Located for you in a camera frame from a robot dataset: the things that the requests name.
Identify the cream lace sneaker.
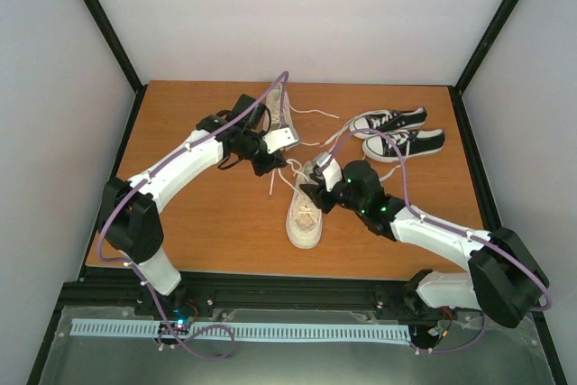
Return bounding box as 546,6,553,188
261,79,342,151
269,158,323,250

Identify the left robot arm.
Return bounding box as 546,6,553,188
97,95,298,316

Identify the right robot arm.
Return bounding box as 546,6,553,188
299,160,549,328

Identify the black canvas sneaker front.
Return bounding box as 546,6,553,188
362,129,445,166

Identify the black canvas sneaker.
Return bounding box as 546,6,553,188
362,129,445,166
323,107,427,146

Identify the black canvas sneaker rear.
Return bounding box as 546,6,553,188
323,107,427,146

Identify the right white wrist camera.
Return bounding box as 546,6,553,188
313,152,343,192

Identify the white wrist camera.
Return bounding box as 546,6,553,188
313,152,343,192
262,126,299,154

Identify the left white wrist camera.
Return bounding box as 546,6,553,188
262,126,299,154

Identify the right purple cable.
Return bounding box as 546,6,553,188
315,128,554,355

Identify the purple cable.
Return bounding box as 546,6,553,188
96,70,289,362
315,128,554,355

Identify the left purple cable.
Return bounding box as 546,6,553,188
96,70,289,362

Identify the left black frame post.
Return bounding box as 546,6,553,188
56,0,148,94

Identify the black frame post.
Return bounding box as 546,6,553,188
56,0,148,94
453,0,549,93

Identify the light blue slotted cable duct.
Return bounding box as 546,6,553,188
69,318,410,345

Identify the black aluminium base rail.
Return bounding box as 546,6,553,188
58,267,540,319

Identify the right black frame post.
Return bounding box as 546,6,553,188
453,0,549,93

